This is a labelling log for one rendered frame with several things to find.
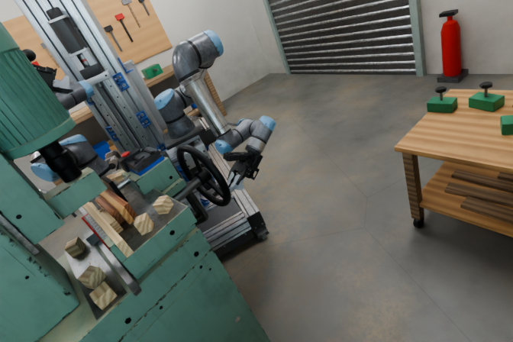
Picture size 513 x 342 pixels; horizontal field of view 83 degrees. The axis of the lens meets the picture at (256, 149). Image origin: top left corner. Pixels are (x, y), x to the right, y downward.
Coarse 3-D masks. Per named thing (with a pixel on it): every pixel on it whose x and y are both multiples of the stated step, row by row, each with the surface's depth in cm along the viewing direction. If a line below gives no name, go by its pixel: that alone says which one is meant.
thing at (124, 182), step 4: (104, 176) 98; (128, 176) 99; (104, 180) 95; (108, 180) 93; (124, 180) 98; (128, 180) 98; (108, 184) 92; (112, 184) 92; (116, 184) 97; (120, 184) 97; (124, 184) 98; (128, 184) 99; (108, 188) 99; (112, 188) 92; (116, 188) 93; (120, 188) 97; (116, 192) 93; (120, 192) 94; (120, 196) 94; (124, 200) 95
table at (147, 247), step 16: (128, 192) 103; (160, 192) 94; (176, 192) 102; (144, 208) 89; (176, 208) 83; (128, 224) 85; (160, 224) 79; (176, 224) 80; (192, 224) 84; (128, 240) 78; (144, 240) 76; (160, 240) 78; (128, 256) 73; (144, 256) 75
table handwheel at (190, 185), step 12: (180, 156) 115; (192, 156) 106; (204, 156) 101; (204, 168) 111; (216, 168) 101; (192, 180) 109; (204, 180) 110; (216, 180) 102; (180, 192) 106; (204, 192) 122; (228, 192) 104; (216, 204) 117
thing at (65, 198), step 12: (84, 180) 82; (96, 180) 84; (48, 192) 81; (60, 192) 79; (72, 192) 81; (84, 192) 83; (96, 192) 85; (60, 204) 79; (72, 204) 81; (84, 204) 83; (60, 216) 79
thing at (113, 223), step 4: (92, 204) 96; (96, 208) 92; (104, 208) 90; (104, 216) 86; (108, 216) 85; (108, 220) 83; (112, 220) 82; (112, 224) 82; (116, 224) 82; (116, 228) 82; (120, 228) 83
